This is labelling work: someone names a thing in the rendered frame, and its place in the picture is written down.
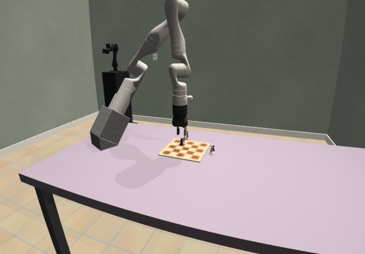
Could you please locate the brown and cream chessboard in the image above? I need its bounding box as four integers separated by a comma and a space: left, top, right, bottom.
158, 139, 210, 163

